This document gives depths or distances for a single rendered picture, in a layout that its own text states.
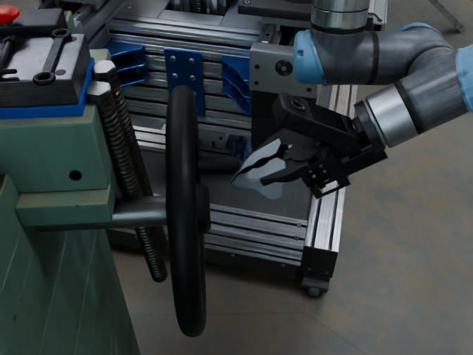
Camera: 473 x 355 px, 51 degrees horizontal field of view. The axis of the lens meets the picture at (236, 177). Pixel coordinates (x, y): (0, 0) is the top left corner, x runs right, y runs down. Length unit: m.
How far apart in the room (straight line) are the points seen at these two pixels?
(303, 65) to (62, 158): 0.35
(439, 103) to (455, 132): 1.53
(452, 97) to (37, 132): 0.47
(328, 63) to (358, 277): 0.96
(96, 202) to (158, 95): 0.74
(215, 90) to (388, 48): 0.56
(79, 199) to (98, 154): 0.06
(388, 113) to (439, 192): 1.25
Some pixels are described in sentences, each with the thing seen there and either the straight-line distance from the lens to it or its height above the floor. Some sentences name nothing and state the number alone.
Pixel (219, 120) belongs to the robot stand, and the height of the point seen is 0.50.
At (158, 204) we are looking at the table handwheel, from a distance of 0.57.
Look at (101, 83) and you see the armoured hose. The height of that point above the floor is 0.97.
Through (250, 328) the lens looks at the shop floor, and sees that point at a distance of 1.42.
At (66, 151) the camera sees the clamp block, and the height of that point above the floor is 0.93.
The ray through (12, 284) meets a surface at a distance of 0.55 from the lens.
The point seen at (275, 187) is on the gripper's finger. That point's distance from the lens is 0.69.
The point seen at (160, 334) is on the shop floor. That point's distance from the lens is 1.43.
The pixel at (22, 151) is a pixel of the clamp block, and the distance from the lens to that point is 0.52.
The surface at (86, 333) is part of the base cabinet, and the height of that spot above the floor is 0.55.
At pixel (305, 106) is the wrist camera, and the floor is 0.88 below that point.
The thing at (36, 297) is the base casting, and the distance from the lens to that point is 0.61.
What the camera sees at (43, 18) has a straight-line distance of 0.57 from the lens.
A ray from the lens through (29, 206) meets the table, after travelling 0.55.
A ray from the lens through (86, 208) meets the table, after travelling 0.54.
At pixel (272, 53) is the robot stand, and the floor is 0.77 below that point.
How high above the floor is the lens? 1.24
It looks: 44 degrees down
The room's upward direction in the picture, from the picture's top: straight up
